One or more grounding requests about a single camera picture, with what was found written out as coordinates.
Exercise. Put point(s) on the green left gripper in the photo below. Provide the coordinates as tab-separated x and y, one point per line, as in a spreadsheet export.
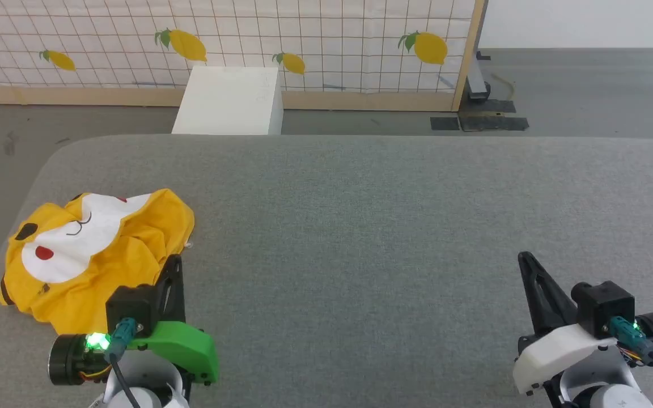
185	348

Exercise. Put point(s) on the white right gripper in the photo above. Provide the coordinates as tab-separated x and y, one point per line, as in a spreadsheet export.
559	351

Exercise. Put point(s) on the yellow cartoon face garment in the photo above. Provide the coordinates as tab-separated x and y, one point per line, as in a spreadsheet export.
134	249

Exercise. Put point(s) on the black floor plate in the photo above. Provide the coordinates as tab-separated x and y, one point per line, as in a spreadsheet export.
444	123
494	123

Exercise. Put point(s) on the white rectangular box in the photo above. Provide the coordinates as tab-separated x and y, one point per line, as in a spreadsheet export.
224	102

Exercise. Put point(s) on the grey metal partition support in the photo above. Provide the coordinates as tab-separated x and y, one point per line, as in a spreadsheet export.
476	85

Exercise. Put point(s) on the lemon print partition panel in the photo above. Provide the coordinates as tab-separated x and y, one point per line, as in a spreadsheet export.
304	34

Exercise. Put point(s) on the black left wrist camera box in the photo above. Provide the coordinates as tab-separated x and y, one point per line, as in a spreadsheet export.
131	303

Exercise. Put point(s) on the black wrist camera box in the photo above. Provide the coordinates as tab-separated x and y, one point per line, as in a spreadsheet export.
131	303
601	306

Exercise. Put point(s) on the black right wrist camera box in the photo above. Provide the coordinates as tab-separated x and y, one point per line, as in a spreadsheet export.
601	306

